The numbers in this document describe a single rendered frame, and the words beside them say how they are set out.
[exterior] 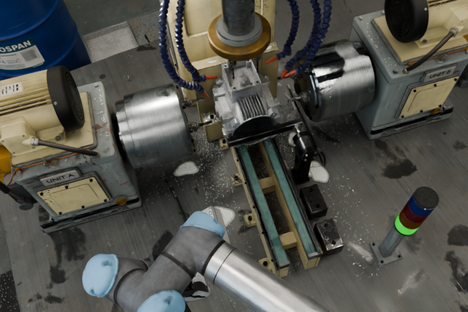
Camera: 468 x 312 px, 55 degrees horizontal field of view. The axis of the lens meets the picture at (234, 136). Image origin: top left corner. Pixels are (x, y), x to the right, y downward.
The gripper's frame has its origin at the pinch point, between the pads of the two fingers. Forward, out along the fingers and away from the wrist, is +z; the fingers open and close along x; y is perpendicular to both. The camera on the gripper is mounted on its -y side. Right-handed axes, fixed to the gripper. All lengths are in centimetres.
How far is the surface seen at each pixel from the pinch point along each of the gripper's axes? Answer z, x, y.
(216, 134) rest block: 34, -1, 63
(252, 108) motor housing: 16, -23, 51
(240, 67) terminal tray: 16, -25, 68
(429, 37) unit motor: 38, -79, 54
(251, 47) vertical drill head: -3, -35, 55
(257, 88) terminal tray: 16, -27, 56
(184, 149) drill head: 8.7, -0.2, 46.2
